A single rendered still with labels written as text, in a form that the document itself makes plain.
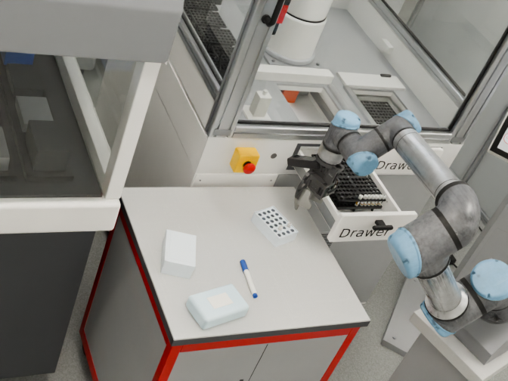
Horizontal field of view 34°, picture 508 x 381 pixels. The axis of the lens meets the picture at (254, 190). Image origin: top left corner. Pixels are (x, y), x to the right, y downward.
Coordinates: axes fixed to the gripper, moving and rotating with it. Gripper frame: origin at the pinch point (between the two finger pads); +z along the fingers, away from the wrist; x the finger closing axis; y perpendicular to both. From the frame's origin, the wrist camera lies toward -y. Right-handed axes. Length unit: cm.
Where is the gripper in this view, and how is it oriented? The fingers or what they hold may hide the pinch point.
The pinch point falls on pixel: (299, 202)
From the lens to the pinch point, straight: 253.7
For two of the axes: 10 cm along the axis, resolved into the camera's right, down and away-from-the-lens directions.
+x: 6.5, -2.9, 7.0
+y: 6.9, 6.2, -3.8
